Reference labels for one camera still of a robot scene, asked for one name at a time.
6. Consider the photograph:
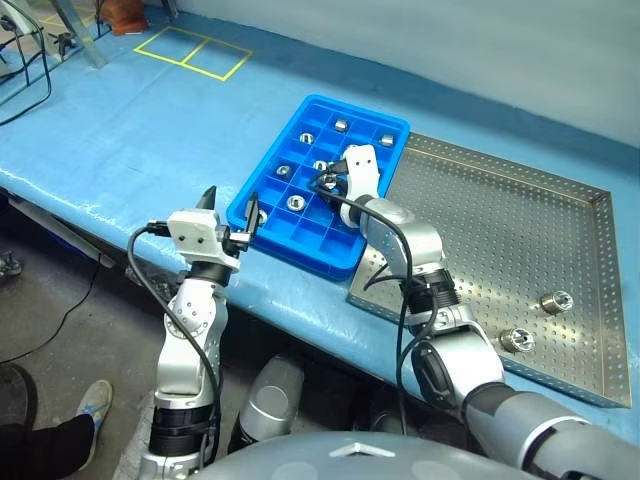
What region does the orange brown box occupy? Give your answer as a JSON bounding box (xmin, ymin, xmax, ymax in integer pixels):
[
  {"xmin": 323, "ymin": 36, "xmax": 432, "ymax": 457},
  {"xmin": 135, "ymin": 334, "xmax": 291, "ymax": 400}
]
[{"xmin": 110, "ymin": 0, "xmax": 152, "ymax": 36}]

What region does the white blue sneaker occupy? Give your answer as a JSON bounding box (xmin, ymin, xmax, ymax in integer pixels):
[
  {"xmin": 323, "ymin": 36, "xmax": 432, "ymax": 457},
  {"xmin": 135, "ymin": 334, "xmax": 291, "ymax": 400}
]
[{"xmin": 74, "ymin": 378, "xmax": 115, "ymax": 436}]

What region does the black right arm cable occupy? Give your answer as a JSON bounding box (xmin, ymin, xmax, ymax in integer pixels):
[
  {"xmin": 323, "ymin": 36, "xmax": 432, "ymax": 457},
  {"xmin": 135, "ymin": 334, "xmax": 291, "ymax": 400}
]
[{"xmin": 307, "ymin": 172, "xmax": 441, "ymax": 436}]

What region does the small black clamp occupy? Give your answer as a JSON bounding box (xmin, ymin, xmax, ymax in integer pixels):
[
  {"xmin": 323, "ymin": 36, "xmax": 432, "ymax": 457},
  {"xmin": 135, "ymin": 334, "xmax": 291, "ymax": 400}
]
[{"xmin": 47, "ymin": 32, "xmax": 76, "ymax": 61}]

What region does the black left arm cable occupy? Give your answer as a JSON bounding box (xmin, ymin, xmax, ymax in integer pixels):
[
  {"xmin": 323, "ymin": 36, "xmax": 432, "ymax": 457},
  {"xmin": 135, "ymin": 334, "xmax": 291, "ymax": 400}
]
[{"xmin": 126, "ymin": 219, "xmax": 224, "ymax": 466}]

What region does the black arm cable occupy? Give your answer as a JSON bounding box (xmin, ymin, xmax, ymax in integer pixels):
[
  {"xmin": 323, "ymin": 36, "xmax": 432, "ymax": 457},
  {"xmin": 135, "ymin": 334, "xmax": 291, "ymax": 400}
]
[
  {"xmin": 126, "ymin": 219, "xmax": 224, "ymax": 466},
  {"xmin": 307, "ymin": 172, "xmax": 441, "ymax": 436}
]

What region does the grey metal stand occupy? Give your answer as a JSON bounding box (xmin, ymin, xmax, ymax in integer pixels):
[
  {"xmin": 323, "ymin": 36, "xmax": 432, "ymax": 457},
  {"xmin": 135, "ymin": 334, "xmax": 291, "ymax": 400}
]
[{"xmin": 59, "ymin": 0, "xmax": 110, "ymax": 69}]

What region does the crumpled clear plastic sheet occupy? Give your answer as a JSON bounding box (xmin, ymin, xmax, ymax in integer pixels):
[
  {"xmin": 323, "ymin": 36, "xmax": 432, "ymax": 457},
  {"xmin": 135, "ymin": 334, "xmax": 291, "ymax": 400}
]
[{"xmin": 123, "ymin": 264, "xmax": 182, "ymax": 302}]

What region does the perforated steel tray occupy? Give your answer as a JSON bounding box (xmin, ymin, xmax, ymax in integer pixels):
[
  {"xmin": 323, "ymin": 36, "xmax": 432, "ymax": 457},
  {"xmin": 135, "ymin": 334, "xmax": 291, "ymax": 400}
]
[{"xmin": 346, "ymin": 130, "xmax": 632, "ymax": 410}]

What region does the grey robot torso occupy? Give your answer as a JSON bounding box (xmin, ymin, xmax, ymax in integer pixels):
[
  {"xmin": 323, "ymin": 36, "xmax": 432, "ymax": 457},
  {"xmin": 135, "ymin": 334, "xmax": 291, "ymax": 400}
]
[{"xmin": 189, "ymin": 430, "xmax": 531, "ymax": 480}]

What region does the grey metal table frame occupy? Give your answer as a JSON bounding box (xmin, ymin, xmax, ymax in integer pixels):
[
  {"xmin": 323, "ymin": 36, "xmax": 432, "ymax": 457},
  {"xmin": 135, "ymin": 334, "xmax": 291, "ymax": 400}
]
[{"xmin": 7, "ymin": 192, "xmax": 119, "ymax": 269}]

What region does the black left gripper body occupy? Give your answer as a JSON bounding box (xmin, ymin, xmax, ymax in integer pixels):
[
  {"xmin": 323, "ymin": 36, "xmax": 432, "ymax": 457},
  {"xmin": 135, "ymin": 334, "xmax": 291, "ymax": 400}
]
[{"xmin": 215, "ymin": 224, "xmax": 255, "ymax": 259}]

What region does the black trouser leg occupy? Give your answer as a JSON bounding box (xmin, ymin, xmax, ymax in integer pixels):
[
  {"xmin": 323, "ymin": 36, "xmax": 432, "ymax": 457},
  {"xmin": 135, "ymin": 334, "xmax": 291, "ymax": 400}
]
[{"xmin": 0, "ymin": 414, "xmax": 96, "ymax": 480}]

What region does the blue plastic compartment tray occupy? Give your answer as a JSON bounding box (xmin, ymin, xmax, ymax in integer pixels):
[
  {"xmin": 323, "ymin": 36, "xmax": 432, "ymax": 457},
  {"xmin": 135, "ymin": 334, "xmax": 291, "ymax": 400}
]
[{"xmin": 225, "ymin": 93, "xmax": 412, "ymax": 281}]

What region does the black cable loop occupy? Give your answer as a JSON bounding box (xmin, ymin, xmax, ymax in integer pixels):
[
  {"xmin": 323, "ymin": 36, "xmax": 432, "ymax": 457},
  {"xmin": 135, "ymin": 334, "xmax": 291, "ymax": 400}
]
[{"xmin": 0, "ymin": 19, "xmax": 54, "ymax": 126}]

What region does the thin black floor cable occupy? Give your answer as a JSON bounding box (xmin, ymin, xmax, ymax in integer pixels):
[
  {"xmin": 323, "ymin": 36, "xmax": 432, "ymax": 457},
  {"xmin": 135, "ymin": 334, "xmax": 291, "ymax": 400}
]
[{"xmin": 0, "ymin": 252, "xmax": 104, "ymax": 364}]

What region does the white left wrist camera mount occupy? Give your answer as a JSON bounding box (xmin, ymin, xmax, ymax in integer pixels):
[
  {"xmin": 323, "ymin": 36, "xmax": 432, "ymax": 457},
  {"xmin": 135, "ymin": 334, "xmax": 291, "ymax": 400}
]
[{"xmin": 166, "ymin": 209, "xmax": 240, "ymax": 271}]

